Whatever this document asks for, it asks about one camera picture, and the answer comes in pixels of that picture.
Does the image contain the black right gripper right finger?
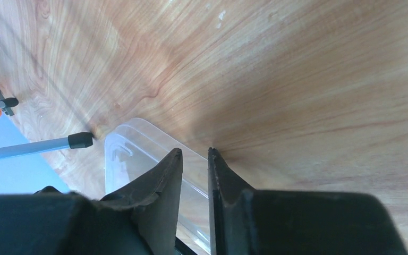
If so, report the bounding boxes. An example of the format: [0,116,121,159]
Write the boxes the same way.
[208,148,407,254]

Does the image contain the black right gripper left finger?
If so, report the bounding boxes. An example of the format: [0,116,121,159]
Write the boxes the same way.
[0,148,183,254]

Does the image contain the clear plastic lid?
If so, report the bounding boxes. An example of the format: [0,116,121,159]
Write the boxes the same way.
[104,118,211,254]

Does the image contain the grey tripod stand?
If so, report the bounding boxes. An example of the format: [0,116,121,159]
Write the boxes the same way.
[0,60,95,185]

